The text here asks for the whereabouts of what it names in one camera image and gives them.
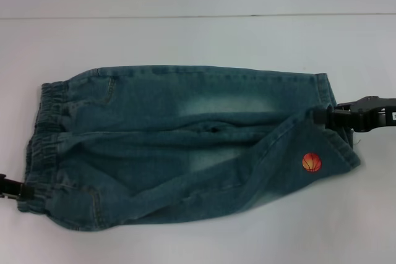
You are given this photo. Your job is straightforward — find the blue denim shorts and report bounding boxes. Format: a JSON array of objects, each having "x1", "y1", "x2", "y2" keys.
[{"x1": 17, "y1": 65, "x2": 361, "y2": 224}]

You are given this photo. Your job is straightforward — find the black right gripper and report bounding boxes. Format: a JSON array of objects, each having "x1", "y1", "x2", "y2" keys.
[{"x1": 309, "y1": 95, "x2": 396, "y2": 134}]

